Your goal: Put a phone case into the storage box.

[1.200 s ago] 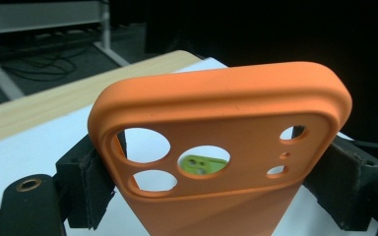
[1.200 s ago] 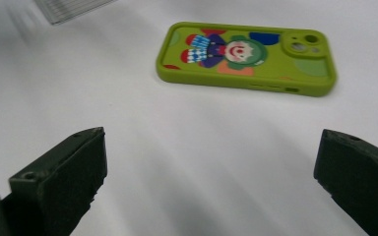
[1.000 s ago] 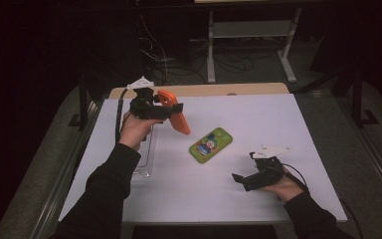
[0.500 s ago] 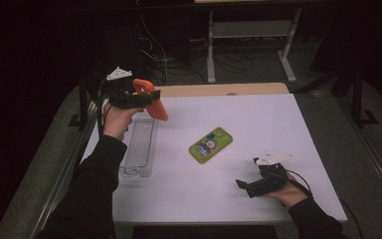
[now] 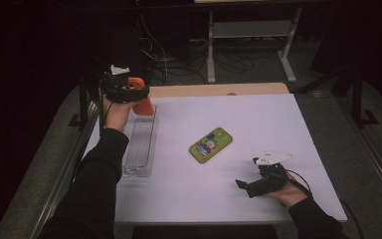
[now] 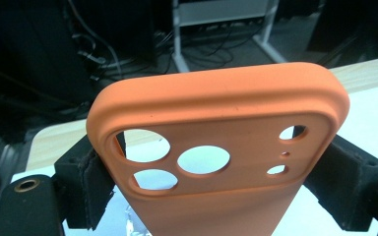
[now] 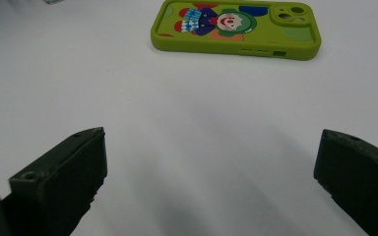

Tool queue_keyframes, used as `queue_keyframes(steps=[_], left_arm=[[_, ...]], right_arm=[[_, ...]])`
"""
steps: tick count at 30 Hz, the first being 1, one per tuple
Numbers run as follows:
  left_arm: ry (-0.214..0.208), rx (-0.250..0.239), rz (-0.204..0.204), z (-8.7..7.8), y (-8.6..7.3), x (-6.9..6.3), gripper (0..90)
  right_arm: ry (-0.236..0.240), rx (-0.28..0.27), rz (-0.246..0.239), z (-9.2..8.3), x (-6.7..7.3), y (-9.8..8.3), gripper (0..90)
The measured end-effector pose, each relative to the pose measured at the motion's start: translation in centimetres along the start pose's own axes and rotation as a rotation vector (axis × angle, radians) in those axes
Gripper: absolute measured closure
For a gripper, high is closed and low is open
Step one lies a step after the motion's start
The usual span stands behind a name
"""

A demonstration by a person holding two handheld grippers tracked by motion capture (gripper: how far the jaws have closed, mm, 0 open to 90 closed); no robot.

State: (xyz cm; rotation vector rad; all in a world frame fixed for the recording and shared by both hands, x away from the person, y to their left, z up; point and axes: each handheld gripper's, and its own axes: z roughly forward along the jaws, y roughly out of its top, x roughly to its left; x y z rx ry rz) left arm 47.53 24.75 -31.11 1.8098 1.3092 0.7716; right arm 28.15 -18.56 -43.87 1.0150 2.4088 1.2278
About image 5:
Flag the green cartoon phone case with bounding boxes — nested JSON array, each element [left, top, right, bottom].
[[188, 126, 234, 164]]

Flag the tangle of floor cables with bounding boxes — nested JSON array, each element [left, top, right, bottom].
[[135, 0, 280, 86]]

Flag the white metal desk frame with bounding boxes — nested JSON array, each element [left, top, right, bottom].
[[207, 7, 302, 84]]

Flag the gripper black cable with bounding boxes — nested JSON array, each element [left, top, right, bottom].
[[97, 79, 114, 131], [286, 168, 366, 239]]

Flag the black metal stand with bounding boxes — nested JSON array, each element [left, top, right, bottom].
[[68, 74, 97, 132], [351, 64, 381, 128]]

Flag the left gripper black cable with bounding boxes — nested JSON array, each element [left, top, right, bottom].
[[97, 79, 114, 131]]

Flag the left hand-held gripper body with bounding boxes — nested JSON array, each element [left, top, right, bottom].
[[100, 65, 133, 104]]

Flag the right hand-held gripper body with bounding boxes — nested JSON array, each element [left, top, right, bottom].
[[246, 149, 295, 199]]

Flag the orange phone case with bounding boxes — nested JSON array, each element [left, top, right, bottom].
[[126, 77, 156, 118]]

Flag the person's right hand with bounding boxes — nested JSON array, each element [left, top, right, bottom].
[[265, 173, 309, 208]]

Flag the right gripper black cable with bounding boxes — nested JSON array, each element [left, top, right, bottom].
[[286, 168, 366, 239]]

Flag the clear plastic tray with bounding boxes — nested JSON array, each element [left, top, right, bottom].
[[121, 104, 160, 178]]

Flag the grey metal rail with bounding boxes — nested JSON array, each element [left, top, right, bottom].
[[29, 99, 110, 239], [336, 99, 382, 213]]

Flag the person's left hand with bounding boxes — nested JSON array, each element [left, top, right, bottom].
[[102, 96, 138, 132]]

